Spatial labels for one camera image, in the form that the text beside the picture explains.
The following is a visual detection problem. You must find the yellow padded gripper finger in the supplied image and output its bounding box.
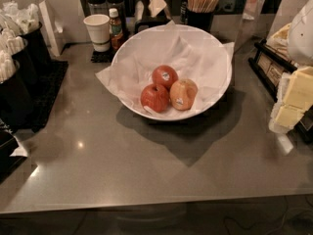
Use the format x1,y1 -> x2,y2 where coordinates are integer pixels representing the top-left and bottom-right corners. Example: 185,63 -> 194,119
269,67 -> 313,134

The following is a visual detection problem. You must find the yellow-red apple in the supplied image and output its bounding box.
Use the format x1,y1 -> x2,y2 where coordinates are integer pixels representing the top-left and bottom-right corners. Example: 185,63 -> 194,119
169,78 -> 198,111

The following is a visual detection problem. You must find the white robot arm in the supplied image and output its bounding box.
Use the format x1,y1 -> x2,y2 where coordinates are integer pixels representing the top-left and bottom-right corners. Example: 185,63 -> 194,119
269,0 -> 313,134

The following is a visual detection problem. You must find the white bowl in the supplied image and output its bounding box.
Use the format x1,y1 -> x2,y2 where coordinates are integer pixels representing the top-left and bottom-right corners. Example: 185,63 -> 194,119
110,23 -> 234,122

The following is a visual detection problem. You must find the red apple with sticker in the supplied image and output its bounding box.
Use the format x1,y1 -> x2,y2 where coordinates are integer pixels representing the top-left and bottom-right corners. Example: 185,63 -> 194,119
152,65 -> 178,89

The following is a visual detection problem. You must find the red apple front left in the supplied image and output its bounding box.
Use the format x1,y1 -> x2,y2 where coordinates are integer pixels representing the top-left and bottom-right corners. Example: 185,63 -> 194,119
140,84 -> 169,113

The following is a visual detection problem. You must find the black rack of packets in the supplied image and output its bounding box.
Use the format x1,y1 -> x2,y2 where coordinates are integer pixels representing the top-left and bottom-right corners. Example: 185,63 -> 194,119
248,39 -> 313,143

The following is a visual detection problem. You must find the white paper liner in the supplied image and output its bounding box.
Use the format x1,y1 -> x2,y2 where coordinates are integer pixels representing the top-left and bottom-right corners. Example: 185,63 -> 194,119
95,20 -> 236,118

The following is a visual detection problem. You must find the black cup of stir sticks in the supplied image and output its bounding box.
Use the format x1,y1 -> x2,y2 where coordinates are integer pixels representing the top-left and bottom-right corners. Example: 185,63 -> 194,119
187,0 -> 219,31

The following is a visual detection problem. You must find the black napkin holder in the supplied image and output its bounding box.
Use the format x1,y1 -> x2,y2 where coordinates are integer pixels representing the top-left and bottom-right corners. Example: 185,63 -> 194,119
134,0 -> 172,33

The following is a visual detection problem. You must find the small sauce bottle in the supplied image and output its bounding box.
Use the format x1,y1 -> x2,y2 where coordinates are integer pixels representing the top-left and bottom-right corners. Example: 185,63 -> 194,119
109,8 -> 124,51

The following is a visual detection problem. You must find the small black coaster mat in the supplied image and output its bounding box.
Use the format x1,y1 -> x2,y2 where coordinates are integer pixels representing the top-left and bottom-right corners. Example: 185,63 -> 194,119
91,50 -> 114,63

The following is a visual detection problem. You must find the white paper cup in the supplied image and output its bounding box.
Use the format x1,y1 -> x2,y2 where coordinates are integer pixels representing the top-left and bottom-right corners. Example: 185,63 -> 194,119
83,14 -> 111,52

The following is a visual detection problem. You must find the black rubber mat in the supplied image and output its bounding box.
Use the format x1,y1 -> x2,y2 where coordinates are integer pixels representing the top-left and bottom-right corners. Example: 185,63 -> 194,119
20,60 -> 68,132

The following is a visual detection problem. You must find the black cutlery cup rear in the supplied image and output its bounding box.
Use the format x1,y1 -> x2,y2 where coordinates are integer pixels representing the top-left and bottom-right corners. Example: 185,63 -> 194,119
0,1 -> 52,74

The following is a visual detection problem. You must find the black cutlery cup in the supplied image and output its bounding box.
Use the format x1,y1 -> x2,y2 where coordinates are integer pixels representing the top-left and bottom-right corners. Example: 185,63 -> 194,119
0,50 -> 33,126
0,1 -> 52,74
0,28 -> 38,93

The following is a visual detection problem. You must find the black cutlery cup front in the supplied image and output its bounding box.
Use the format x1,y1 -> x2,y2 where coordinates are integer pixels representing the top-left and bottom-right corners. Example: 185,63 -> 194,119
0,50 -> 33,126

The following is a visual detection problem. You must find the black cutlery cup middle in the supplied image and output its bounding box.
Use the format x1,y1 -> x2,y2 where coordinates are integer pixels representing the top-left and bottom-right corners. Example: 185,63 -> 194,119
0,28 -> 38,93

